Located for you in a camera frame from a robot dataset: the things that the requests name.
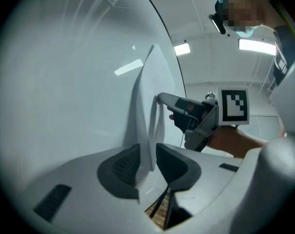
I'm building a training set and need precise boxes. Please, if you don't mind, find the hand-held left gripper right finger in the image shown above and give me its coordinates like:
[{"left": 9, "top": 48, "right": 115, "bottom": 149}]
[{"left": 156, "top": 142, "right": 245, "bottom": 231}]

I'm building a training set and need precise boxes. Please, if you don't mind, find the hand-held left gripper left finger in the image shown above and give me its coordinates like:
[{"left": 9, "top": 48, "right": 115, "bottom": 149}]
[{"left": 16, "top": 143, "right": 153, "bottom": 234}]

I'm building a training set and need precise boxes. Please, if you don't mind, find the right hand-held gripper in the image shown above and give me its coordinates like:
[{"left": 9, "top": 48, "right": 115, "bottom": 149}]
[{"left": 156, "top": 86, "right": 250, "bottom": 153}]

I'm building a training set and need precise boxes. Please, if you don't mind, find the white paper sheet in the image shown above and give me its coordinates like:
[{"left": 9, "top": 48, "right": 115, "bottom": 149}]
[{"left": 135, "top": 43, "right": 177, "bottom": 204}]

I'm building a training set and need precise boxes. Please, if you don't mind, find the black framed whiteboard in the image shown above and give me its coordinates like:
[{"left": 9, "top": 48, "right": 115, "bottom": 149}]
[{"left": 0, "top": 0, "right": 187, "bottom": 230}]

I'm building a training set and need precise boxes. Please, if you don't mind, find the person's right forearm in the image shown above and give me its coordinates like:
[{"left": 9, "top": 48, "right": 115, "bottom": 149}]
[{"left": 232, "top": 127, "right": 270, "bottom": 159}]

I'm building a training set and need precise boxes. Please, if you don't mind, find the person's right hand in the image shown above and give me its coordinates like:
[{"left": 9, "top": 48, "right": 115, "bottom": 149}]
[{"left": 207, "top": 126, "right": 239, "bottom": 154}]

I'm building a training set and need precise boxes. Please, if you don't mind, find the rectangular ceiling light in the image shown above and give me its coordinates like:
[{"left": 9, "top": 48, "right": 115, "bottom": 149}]
[
  {"left": 173, "top": 44, "right": 191, "bottom": 56},
  {"left": 238, "top": 38, "right": 277, "bottom": 56}
]

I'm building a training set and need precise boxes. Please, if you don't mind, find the person's black clothing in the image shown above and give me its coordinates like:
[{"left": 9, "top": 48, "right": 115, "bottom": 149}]
[{"left": 273, "top": 24, "right": 295, "bottom": 86}]

